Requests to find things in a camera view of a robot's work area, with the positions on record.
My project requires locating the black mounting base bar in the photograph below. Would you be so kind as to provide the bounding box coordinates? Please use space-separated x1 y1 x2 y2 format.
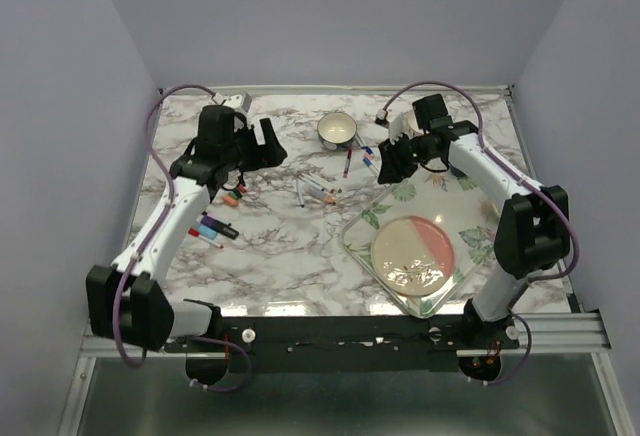
164 313 521 375

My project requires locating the orange highlighter clear cap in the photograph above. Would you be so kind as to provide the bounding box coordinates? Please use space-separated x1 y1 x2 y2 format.
306 186 336 205

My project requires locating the red thin marker left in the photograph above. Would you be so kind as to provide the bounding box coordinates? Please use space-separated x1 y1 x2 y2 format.
188 228 224 249

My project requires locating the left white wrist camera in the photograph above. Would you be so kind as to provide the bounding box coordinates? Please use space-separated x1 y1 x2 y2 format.
212 92 252 115

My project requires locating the floral rectangular tray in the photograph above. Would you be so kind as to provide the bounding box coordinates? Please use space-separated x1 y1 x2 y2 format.
341 172 499 319

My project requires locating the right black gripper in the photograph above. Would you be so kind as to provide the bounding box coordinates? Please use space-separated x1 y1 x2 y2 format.
377 131 438 185

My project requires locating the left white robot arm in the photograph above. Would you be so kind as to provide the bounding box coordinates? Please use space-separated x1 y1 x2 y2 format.
86 105 287 351

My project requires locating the pink and cream plate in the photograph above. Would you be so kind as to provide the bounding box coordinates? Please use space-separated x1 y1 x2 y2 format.
371 216 455 297

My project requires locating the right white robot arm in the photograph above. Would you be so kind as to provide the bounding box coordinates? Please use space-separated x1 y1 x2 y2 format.
376 94 578 348

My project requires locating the dark rimmed ceramic bowl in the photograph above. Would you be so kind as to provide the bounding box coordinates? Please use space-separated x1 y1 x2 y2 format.
316 112 357 151

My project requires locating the blue capped white marker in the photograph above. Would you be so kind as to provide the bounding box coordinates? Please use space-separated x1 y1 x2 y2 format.
363 155 380 177

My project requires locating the white pen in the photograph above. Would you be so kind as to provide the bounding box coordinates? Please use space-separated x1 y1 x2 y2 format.
295 179 305 208

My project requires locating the green white marker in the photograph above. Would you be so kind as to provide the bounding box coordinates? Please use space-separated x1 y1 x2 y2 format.
320 183 342 194

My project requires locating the striped cream bowl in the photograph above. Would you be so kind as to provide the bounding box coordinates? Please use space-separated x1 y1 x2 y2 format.
404 110 421 136

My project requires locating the maroon gel pen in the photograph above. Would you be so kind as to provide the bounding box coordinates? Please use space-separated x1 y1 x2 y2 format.
342 147 353 179

